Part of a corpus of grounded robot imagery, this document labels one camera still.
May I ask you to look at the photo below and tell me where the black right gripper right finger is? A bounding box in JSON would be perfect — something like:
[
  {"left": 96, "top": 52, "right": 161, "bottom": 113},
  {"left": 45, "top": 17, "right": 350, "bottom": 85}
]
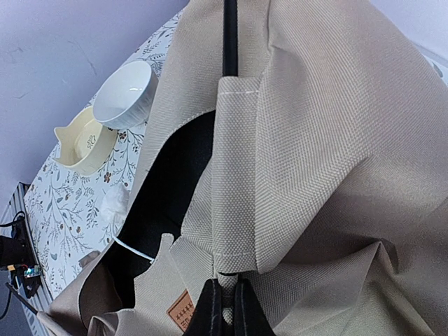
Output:
[{"left": 233, "top": 278, "right": 275, "bottom": 336}]

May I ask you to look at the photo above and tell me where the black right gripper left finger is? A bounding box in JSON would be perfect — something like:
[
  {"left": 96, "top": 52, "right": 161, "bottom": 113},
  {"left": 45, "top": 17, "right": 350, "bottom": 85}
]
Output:
[{"left": 183, "top": 279, "right": 224, "bottom": 336}]

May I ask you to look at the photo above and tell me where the beige pet tent fabric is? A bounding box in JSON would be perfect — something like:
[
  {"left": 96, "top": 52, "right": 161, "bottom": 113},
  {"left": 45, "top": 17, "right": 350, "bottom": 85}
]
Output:
[{"left": 37, "top": 1, "right": 447, "bottom": 335}]

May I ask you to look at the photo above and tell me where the white pompom toy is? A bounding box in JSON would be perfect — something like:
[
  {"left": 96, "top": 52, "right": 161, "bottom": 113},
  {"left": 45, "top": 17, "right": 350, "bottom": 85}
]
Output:
[{"left": 99, "top": 185, "right": 130, "bottom": 223}]

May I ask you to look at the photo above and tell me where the floral white table mat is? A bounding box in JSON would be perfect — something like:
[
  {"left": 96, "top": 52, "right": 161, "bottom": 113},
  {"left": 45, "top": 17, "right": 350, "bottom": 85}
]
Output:
[{"left": 24, "top": 123, "right": 146, "bottom": 301}]

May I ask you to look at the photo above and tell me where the cream paw print bowl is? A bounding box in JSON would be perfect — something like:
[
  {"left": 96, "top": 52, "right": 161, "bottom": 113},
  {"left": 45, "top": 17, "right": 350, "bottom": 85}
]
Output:
[{"left": 53, "top": 106, "right": 118, "bottom": 176}]

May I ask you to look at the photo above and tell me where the white ceramic bowl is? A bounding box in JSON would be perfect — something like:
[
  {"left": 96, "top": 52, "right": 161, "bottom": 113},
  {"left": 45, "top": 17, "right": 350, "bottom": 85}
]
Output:
[{"left": 92, "top": 60, "right": 158, "bottom": 130}]

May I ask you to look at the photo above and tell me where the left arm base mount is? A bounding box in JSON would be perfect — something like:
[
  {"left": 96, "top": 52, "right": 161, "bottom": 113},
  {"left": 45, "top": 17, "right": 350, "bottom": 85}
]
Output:
[{"left": 1, "top": 211, "right": 42, "bottom": 299}]

